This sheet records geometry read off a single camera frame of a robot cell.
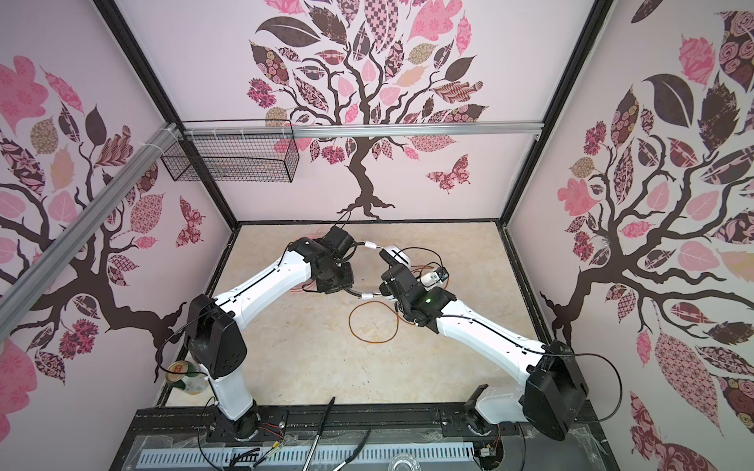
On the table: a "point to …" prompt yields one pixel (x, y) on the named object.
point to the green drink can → (188, 376)
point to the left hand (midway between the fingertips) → (346, 289)
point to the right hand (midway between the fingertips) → (397, 279)
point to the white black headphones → (393, 256)
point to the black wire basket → (263, 150)
